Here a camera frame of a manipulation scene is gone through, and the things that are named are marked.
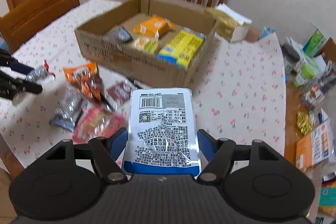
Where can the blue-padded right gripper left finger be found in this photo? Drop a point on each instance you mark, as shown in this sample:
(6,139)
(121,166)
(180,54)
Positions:
(105,152)

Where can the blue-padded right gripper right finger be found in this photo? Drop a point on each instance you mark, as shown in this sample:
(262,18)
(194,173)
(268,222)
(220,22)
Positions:
(219,154)

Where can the pink sausage snack packet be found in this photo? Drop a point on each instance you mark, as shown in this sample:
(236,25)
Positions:
(97,122)

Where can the silver dark snack packet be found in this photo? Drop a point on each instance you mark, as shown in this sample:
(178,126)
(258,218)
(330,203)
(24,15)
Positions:
(69,110)

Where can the white blue snack packet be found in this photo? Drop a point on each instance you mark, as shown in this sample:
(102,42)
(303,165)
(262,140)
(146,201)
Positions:
(162,134)

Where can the maroon pig snack packet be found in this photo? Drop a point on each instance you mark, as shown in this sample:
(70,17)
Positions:
(119,93)

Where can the orange brown snack packet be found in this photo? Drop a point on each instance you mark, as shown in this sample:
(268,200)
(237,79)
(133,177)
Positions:
(87,79)

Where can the small silver packet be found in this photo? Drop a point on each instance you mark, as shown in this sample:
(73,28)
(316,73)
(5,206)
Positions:
(40,73)

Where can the wooden chair at left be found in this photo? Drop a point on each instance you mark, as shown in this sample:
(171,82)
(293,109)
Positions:
(23,22)

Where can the cherry print tablecloth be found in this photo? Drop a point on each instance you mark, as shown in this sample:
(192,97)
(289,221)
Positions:
(238,89)

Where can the gold ornament coaster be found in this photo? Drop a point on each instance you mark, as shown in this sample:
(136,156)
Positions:
(305,122)

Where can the orange labelled box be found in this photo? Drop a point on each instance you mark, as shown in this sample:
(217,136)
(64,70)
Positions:
(318,147)

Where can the yellow snack packet in box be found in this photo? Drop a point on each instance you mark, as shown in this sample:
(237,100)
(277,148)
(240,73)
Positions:
(182,48)

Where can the yellow cheese snack packet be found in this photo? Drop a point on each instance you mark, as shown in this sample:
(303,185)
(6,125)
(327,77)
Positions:
(145,45)

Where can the green lid bottle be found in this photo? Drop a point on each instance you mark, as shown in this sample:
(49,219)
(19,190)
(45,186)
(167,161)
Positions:
(304,76)

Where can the dark lid glass jar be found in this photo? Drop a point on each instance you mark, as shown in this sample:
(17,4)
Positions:
(290,56)

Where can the cardboard box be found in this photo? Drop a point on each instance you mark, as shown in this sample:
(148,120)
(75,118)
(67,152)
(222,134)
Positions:
(95,44)

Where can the clear jar with pens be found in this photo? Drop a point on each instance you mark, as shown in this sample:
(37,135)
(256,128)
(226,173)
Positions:
(315,94)

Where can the yellow tissue pack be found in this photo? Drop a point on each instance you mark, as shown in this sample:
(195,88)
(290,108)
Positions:
(231,25)

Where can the light blue small box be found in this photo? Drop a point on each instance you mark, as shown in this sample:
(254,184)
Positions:
(265,32)

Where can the orange snack packet in box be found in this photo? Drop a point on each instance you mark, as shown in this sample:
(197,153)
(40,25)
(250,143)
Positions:
(154,28)

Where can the green white carton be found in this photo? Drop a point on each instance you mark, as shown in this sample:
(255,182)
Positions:
(315,43)

